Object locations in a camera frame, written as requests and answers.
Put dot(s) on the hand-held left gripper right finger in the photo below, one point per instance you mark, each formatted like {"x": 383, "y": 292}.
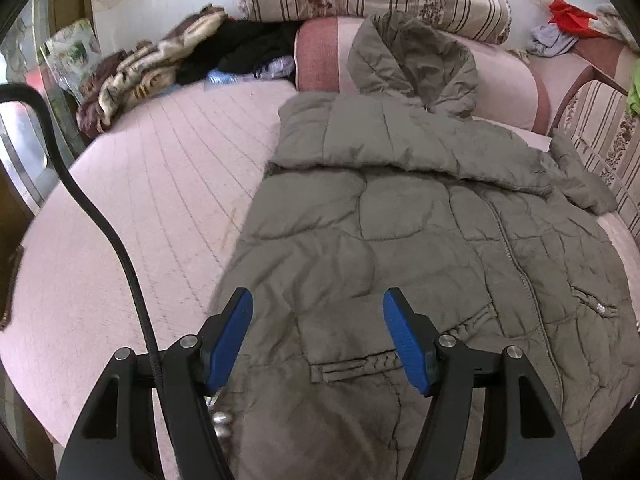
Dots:
{"x": 405, "y": 335}

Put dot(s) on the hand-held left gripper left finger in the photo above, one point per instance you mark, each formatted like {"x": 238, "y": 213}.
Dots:
{"x": 232, "y": 330}

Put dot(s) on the olive quilted puffer jacket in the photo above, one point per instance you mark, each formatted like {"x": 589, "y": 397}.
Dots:
{"x": 400, "y": 235}

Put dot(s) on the black clothes pile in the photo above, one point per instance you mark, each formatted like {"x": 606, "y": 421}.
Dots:
{"x": 240, "y": 45}

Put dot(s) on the pink quilted bed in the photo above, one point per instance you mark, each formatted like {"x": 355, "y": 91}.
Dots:
{"x": 150, "y": 185}

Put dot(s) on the brown wooden cabinet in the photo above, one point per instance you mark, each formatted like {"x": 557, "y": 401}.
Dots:
{"x": 10, "y": 240}

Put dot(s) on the blue plastic bag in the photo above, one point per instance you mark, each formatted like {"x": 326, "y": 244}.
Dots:
{"x": 272, "y": 67}

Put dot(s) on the stained glass door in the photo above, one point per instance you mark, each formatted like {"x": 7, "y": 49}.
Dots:
{"x": 30, "y": 150}

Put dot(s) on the brown cream leaf-print blanket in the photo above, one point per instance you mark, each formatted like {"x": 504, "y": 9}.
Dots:
{"x": 135, "y": 75}

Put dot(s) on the pink folded blanket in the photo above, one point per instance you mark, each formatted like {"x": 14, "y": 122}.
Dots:
{"x": 320, "y": 55}

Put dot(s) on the striped floral pillow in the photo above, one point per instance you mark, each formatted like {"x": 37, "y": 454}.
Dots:
{"x": 610, "y": 125}

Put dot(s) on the floral plastic-wrapped package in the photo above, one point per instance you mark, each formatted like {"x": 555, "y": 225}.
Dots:
{"x": 70, "y": 50}

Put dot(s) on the grey cloth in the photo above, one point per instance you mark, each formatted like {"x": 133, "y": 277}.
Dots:
{"x": 550, "y": 40}

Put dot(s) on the green cloth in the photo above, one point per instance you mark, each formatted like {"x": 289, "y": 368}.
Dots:
{"x": 635, "y": 95}

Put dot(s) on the red cloth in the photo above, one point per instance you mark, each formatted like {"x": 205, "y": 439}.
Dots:
{"x": 570, "y": 17}

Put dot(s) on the beige cloth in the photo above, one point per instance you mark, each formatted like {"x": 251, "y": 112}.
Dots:
{"x": 617, "y": 22}

